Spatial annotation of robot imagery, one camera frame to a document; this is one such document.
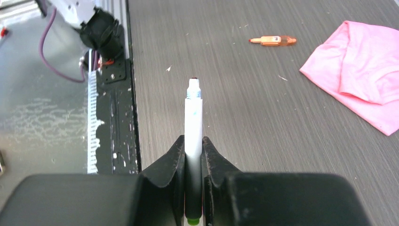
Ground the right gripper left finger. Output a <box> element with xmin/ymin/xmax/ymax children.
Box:
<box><xmin>138</xmin><ymin>135</ymin><xmax>185</xmax><ymax>226</ymax></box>

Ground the pink cloth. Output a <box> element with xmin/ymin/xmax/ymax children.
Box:
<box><xmin>300</xmin><ymin>21</ymin><xmax>399</xmax><ymax>136</ymax></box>

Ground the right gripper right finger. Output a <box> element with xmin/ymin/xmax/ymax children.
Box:
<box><xmin>201</xmin><ymin>137</ymin><xmax>240</xmax><ymax>226</ymax></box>

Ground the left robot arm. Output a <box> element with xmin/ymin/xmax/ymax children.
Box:
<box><xmin>35</xmin><ymin>0</ymin><xmax>128</xmax><ymax>60</ymax></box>

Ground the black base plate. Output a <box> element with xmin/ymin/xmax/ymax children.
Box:
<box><xmin>95</xmin><ymin>59</ymin><xmax>142</xmax><ymax>174</ymax></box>

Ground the orange highlighter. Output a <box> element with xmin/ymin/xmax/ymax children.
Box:
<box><xmin>248</xmin><ymin>35</ymin><xmax>297</xmax><ymax>46</ymax></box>

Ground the white marker pen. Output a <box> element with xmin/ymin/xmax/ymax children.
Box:
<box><xmin>184</xmin><ymin>78</ymin><xmax>203</xmax><ymax>226</ymax></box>

